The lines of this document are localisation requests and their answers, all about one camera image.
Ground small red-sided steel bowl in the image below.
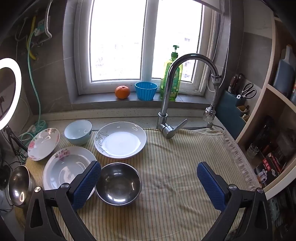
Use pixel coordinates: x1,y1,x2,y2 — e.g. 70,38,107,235
95,162,142,207

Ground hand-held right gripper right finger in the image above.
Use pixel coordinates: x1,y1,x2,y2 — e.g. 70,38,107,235
196,162,273,241

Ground dark teal knife holder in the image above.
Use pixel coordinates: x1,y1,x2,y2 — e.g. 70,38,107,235
216,90,250,141

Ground chrome kitchen faucet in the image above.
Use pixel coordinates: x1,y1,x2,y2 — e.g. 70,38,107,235
157,53,220,139

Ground green dish soap bottle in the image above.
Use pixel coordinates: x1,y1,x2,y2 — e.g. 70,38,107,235
160,45,183,100

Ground flexible metal hose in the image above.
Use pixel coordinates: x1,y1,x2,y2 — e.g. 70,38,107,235
46,0,53,37

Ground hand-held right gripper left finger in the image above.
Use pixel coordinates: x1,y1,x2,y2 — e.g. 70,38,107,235
24,160,102,241

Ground yellow striped cloth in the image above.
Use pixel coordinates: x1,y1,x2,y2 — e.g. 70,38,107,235
24,126,260,241

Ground cream wooden shelf unit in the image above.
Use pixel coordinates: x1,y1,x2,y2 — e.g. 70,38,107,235
235,9,296,194

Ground large pink floral plate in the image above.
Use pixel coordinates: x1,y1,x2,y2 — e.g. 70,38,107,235
43,146,97,197

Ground kitchen scissors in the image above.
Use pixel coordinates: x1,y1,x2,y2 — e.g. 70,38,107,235
236,82,257,99

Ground large steel bowl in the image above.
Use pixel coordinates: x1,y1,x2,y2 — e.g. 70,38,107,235
8,165,37,207

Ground clear drinking glass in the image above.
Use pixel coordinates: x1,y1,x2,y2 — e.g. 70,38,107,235
246,143,259,158

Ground blue fluted silicone cup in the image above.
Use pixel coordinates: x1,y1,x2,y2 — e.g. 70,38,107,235
135,82,158,101

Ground red printed carton box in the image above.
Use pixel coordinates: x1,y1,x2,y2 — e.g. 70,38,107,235
254,152,288,183

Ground pale green ceramic bowl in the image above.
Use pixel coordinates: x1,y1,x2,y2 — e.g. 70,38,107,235
64,120,92,146

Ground yellow pipe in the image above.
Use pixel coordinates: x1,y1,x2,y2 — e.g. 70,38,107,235
26,16,38,59

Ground small pink floral plate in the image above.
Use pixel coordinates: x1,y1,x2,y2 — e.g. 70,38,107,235
27,127,60,161

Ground blue cutting board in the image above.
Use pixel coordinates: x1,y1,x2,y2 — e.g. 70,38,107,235
273,45,296,98

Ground wall outlet with plug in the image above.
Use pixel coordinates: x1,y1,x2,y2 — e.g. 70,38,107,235
33,20,52,43

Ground dark bottle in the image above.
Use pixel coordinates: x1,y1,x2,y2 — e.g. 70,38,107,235
257,116,277,149

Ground white plate grey leaf print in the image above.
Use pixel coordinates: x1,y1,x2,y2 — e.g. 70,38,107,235
94,121,147,159

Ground orange tangerine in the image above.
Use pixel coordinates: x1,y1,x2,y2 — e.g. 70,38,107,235
115,85,131,100

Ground white ring light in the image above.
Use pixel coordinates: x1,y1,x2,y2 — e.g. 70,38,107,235
0,58,22,130

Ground black stand base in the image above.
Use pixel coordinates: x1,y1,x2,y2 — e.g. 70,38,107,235
0,166,11,189

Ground kitchen knife dark handle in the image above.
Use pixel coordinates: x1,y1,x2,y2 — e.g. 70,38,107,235
228,74,238,93
235,73,245,93

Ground white framed window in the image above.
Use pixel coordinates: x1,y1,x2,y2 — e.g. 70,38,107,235
74,0,222,95

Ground black tripod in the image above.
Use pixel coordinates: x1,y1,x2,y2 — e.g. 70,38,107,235
3,125,29,160

